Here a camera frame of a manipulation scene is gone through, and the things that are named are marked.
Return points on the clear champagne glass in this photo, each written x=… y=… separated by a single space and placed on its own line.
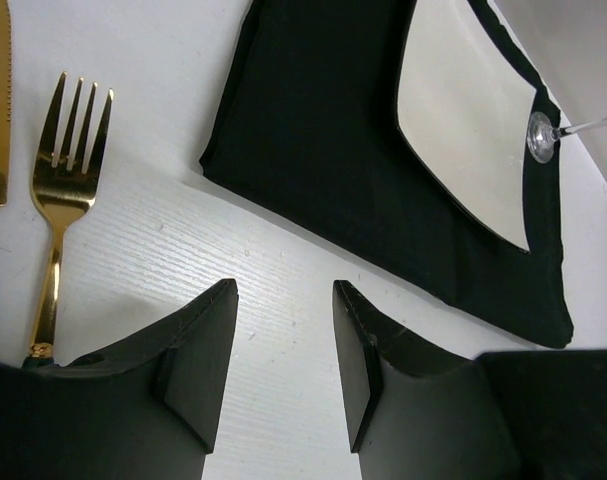
x=542 y=136

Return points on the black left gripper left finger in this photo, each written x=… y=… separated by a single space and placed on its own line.
x=145 y=407

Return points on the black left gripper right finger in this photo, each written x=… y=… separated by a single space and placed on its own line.
x=417 y=411

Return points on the square white plate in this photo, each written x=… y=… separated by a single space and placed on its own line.
x=463 y=110

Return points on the black cloth placemat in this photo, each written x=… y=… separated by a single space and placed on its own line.
x=305 y=129

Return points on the gold fork green handle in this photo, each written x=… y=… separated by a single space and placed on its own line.
x=64 y=188

